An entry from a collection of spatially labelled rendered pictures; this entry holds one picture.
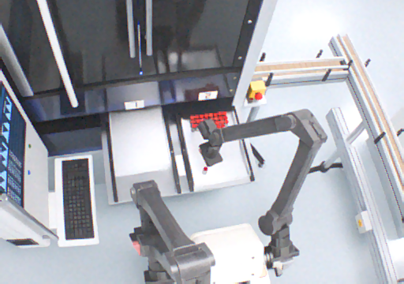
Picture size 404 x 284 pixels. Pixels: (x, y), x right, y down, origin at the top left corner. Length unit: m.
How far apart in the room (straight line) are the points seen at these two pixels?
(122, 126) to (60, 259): 1.15
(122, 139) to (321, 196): 1.62
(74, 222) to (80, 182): 0.19
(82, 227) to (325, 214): 1.77
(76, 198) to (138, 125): 0.47
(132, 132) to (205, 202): 0.99
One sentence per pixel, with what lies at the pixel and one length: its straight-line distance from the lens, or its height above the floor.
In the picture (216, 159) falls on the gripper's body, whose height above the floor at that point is 1.07.
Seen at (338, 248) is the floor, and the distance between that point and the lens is 2.79.
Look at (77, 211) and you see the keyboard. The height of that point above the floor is 0.82.
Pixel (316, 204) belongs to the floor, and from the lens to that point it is 2.79.
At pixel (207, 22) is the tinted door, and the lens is 1.36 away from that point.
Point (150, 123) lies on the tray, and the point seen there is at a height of 0.88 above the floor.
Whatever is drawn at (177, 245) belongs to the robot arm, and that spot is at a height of 1.58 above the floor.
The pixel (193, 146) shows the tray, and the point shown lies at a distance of 1.76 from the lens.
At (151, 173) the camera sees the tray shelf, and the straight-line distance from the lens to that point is 1.71.
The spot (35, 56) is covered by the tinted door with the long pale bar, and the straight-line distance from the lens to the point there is 1.42.
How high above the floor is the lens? 2.47
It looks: 62 degrees down
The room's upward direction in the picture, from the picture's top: 12 degrees clockwise
